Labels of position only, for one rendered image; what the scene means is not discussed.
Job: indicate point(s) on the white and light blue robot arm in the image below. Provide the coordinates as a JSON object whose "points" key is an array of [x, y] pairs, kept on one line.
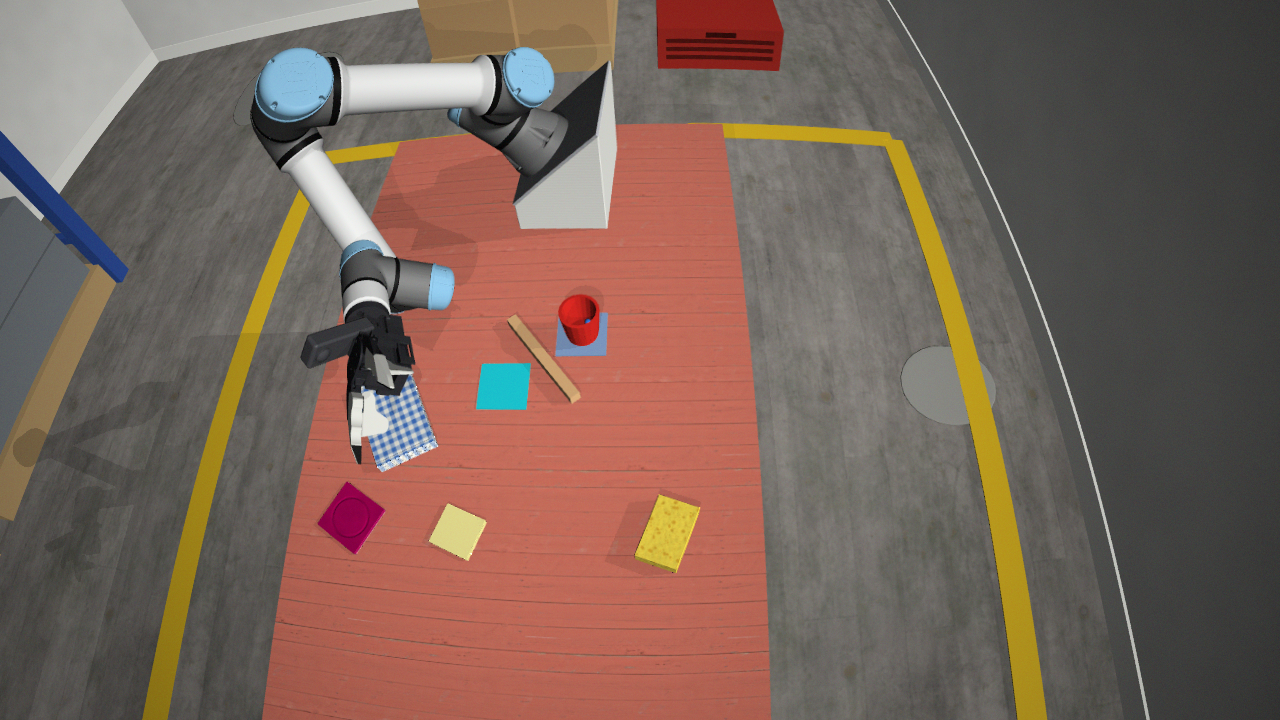
{"points": [[299, 88]]}

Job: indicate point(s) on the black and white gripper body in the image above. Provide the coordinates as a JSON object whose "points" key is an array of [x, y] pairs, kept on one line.
{"points": [[389, 345]]}

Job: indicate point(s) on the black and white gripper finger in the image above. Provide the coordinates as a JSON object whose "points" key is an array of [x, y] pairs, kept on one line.
{"points": [[374, 360], [363, 419]]}

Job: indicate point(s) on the yellow sticky-note pad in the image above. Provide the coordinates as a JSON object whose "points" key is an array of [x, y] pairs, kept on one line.
{"points": [[457, 531]]}

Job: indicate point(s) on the yellow sponge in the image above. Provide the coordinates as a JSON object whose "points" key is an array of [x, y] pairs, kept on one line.
{"points": [[666, 534]]}

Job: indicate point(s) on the red cup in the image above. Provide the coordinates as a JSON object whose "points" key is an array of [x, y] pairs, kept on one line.
{"points": [[575, 310]]}

